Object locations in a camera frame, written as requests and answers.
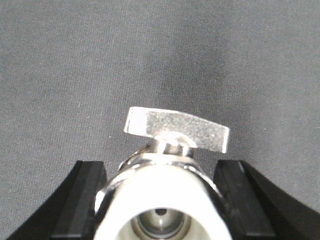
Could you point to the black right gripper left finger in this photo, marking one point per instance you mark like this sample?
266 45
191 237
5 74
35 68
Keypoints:
69 213

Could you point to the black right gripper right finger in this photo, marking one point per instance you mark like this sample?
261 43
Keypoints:
256 209

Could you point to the chrome valve with white caps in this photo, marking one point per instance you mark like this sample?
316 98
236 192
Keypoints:
160 192

